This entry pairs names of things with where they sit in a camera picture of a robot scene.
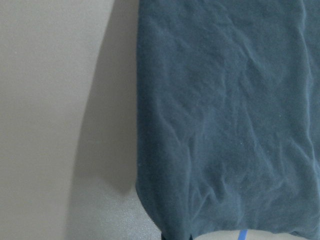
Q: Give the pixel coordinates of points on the black graphic t-shirt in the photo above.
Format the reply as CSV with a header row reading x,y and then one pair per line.
x,y
228,116

